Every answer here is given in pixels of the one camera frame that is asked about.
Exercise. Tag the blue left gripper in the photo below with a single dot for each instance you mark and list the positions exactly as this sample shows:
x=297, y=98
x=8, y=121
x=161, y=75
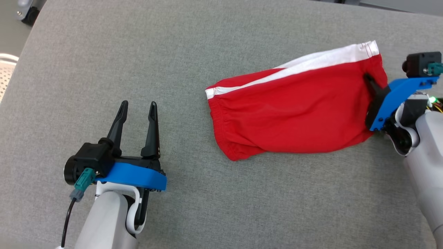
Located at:
x=138, y=174

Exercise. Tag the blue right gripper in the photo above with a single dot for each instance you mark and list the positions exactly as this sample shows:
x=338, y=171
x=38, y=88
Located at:
x=394, y=95

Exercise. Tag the red shorts with white stripe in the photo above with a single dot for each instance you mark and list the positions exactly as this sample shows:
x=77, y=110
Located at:
x=294, y=110

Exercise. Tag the white mesh laundry basket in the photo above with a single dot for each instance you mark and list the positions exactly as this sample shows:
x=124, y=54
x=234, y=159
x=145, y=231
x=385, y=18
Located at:
x=7, y=74

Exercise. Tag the black caster wheel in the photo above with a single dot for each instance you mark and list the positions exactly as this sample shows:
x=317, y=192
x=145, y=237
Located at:
x=29, y=12

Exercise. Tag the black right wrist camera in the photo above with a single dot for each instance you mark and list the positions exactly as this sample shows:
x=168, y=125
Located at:
x=418, y=64

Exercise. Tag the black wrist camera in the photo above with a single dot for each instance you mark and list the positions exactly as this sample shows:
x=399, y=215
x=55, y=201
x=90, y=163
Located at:
x=418, y=64
x=90, y=159

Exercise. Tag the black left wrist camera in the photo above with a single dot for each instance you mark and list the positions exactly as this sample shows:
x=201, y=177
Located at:
x=90, y=159

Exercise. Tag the teal right camera connector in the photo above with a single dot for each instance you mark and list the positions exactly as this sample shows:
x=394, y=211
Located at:
x=436, y=68

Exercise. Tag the teal camera connector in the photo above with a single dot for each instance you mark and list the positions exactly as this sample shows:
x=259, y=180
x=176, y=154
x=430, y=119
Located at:
x=436, y=68
x=83, y=183

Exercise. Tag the teal left camera connector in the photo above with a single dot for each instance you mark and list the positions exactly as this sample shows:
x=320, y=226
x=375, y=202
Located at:
x=83, y=183

